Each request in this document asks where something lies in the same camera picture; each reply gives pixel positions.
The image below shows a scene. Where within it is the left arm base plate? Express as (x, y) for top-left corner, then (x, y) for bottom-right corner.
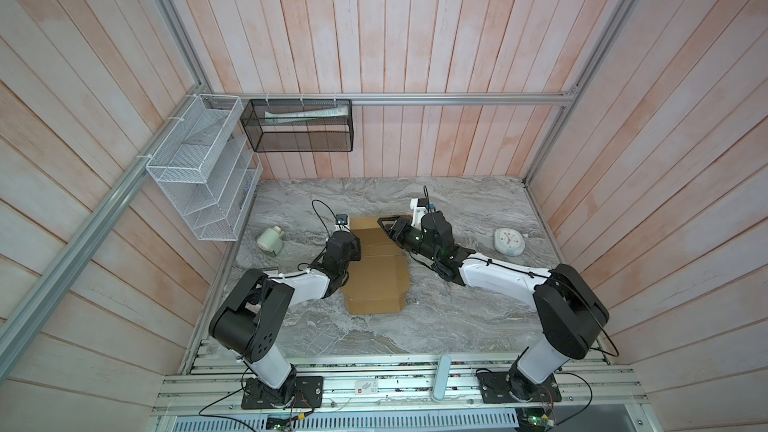
(241, 373), (324, 410)

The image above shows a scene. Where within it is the white tape roll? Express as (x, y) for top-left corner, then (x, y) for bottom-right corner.
(256, 225), (284, 256)

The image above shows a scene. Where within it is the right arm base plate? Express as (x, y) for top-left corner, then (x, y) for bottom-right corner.
(475, 368), (562, 404)

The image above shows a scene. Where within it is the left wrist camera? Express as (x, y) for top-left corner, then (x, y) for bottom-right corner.
(334, 214), (350, 232)

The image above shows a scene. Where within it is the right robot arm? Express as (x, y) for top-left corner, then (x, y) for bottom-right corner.
(377, 210), (610, 401)

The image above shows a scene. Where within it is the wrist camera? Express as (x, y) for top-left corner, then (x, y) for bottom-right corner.
(334, 214), (350, 232)
(410, 197), (433, 229)

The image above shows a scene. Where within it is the paper sheet in basket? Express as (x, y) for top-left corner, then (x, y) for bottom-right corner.
(263, 106), (350, 126)

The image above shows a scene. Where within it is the aluminium front rail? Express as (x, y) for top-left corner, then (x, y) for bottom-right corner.
(152, 352), (648, 416)

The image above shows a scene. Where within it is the aluminium wall frame bar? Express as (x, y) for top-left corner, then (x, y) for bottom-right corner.
(232, 92), (575, 106)

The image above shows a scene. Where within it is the white wire mesh shelf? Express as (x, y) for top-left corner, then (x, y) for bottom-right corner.
(146, 94), (263, 242)

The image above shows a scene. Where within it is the white label tag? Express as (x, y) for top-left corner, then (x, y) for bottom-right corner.
(354, 378), (379, 396)

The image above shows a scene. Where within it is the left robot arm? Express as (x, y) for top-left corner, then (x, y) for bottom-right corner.
(209, 230), (362, 391)

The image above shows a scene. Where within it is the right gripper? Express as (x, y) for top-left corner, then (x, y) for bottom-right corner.
(378, 216), (439, 264)

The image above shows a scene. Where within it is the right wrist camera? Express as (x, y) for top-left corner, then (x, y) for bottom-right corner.
(410, 197), (433, 229)

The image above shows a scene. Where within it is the black mesh basket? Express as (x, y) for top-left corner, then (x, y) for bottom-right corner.
(240, 100), (355, 153)

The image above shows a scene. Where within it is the brown cardboard box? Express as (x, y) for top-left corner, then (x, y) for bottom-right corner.
(341, 217), (411, 316)

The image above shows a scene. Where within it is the white round clock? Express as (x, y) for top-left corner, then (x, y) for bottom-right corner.
(493, 228), (526, 257)

